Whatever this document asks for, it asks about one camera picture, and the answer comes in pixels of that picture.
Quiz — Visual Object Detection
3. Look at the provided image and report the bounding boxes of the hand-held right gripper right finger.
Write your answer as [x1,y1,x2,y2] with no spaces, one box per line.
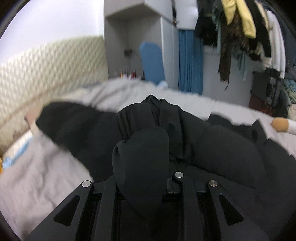
[165,172,270,241]

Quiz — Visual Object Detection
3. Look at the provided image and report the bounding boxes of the cream quilted headboard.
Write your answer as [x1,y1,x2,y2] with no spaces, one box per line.
[0,36,109,153]

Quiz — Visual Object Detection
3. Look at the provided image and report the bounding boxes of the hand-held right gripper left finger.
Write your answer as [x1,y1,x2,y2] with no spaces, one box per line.
[26,174,126,241]

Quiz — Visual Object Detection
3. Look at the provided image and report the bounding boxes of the hanging clothes on rack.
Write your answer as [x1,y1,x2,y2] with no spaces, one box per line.
[194,0,296,91]

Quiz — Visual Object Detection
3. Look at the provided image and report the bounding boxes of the blue curtain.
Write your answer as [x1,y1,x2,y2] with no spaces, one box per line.
[178,30,204,95]

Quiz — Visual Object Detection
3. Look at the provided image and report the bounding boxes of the plush toy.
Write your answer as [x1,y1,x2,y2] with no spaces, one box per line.
[271,117,296,135]

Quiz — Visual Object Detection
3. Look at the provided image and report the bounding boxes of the black garment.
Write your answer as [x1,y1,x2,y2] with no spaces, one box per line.
[35,95,296,232]

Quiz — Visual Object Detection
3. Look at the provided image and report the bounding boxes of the grey wardrobe cabinet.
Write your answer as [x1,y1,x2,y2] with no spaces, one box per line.
[103,0,199,91]

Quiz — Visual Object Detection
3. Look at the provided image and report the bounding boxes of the grey bed sheet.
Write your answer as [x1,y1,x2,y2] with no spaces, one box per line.
[0,77,296,240]

